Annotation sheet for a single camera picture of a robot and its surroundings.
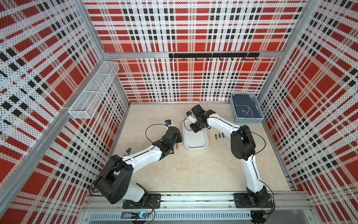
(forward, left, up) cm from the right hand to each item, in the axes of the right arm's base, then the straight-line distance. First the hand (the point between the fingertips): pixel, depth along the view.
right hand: (196, 127), depth 98 cm
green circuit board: (-51, +30, -3) cm, 60 cm away
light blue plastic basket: (+7, -40, -2) cm, 40 cm away
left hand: (-8, +12, +6) cm, 15 cm away
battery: (-6, -14, -5) cm, 16 cm away
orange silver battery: (-12, +14, -6) cm, 19 cm away
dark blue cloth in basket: (+18, -39, +2) cm, 43 cm away
